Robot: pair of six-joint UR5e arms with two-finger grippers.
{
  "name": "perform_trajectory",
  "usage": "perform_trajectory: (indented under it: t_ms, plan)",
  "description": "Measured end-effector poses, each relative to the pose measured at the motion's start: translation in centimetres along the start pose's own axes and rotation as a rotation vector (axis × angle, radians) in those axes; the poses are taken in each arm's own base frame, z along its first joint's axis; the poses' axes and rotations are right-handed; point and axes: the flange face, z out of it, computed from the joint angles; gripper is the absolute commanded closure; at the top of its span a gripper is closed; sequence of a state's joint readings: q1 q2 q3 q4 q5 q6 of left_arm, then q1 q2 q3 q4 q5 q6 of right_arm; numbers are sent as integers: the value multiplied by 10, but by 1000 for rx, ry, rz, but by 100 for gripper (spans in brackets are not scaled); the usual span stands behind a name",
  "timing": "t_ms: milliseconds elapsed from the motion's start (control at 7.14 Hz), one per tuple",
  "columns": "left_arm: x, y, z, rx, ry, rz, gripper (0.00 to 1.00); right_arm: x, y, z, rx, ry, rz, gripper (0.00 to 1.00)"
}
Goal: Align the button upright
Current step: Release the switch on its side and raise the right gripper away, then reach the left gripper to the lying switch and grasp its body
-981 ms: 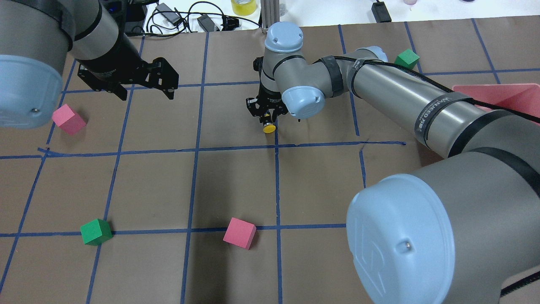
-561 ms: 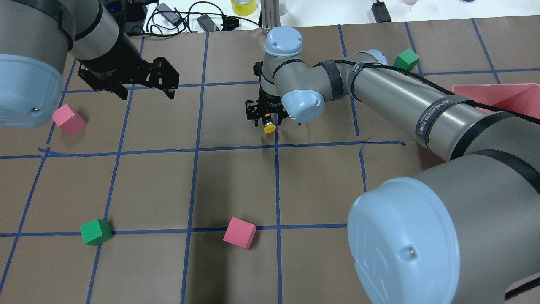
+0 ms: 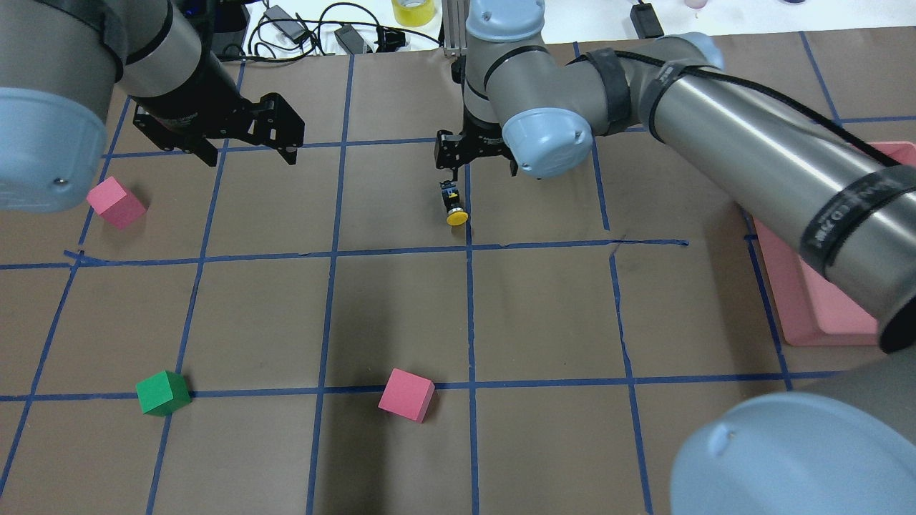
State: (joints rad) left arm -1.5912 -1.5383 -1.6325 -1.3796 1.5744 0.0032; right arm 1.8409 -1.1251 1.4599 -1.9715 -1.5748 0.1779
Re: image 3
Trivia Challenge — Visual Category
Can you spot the pink foam cube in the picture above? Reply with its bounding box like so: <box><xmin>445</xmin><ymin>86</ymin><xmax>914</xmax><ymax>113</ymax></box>
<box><xmin>377</xmin><ymin>368</ymin><xmax>435</xmax><ymax>423</ymax></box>

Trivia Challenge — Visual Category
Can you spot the green cube near base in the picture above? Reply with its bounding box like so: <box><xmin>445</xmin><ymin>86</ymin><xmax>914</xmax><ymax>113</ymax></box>
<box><xmin>135</xmin><ymin>371</ymin><xmax>192</xmax><ymax>417</ymax></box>

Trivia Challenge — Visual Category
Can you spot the pink plastic tray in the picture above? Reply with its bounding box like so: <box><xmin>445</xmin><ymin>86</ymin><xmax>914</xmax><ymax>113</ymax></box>
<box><xmin>754</xmin><ymin>142</ymin><xmax>914</xmax><ymax>353</ymax></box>

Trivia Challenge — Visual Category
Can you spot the pink cube near centre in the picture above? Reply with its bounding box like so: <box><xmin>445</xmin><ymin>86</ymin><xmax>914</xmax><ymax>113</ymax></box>
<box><xmin>87</xmin><ymin>177</ymin><xmax>147</xmax><ymax>230</ymax></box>

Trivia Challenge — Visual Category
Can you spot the black power adapter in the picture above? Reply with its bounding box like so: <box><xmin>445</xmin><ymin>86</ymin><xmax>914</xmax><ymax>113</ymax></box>
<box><xmin>629</xmin><ymin>1</ymin><xmax>666</xmax><ymax>39</ymax></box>

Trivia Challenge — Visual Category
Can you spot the yellow tape roll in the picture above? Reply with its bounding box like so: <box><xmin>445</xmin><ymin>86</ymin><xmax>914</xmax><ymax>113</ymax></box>
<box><xmin>391</xmin><ymin>0</ymin><xmax>436</xmax><ymax>27</ymax></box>

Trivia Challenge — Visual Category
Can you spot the yellow push button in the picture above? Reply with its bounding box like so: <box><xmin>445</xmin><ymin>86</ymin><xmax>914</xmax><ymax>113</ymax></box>
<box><xmin>439</xmin><ymin>180</ymin><xmax>470</xmax><ymax>227</ymax></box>

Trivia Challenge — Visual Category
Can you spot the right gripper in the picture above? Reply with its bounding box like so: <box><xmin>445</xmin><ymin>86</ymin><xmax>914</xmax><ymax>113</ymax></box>
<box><xmin>437</xmin><ymin>123</ymin><xmax>518</xmax><ymax>188</ymax></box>

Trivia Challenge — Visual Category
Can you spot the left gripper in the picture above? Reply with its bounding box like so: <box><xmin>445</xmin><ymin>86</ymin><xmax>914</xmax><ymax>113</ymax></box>
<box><xmin>133</xmin><ymin>68</ymin><xmax>306</xmax><ymax>167</ymax></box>

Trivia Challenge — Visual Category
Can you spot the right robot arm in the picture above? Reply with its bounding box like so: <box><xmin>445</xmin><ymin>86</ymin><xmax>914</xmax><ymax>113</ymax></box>
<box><xmin>161</xmin><ymin>51</ymin><xmax>914</xmax><ymax>514</ymax></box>

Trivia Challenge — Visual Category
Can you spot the aluminium frame post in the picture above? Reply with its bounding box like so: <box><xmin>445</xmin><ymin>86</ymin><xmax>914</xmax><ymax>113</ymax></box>
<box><xmin>439</xmin><ymin>0</ymin><xmax>470</xmax><ymax>58</ymax></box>

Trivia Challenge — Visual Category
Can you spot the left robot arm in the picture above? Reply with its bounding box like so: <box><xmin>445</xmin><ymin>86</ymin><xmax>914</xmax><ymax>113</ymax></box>
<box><xmin>1</xmin><ymin>1</ymin><xmax>305</xmax><ymax>214</ymax></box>

